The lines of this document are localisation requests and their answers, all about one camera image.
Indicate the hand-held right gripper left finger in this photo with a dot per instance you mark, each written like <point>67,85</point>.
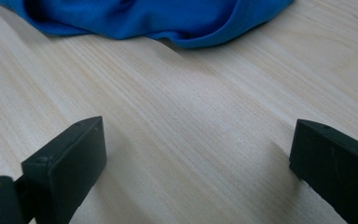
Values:
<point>65,165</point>

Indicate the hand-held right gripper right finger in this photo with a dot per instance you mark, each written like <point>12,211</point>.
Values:
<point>335,168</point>

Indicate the blue cloth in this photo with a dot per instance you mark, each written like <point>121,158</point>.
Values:
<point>155,17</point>

